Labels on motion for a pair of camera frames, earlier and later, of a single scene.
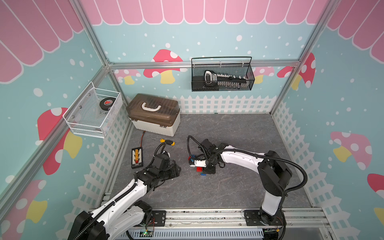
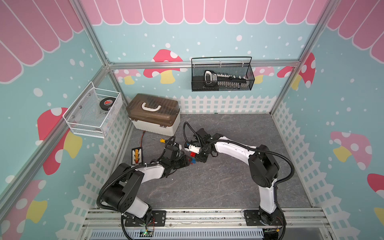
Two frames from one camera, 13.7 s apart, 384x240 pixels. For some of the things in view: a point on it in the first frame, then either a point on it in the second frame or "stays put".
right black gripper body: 209,169 → 202,154
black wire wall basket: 219,74 stays put
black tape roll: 106,103 stays put
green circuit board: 146,234 stays put
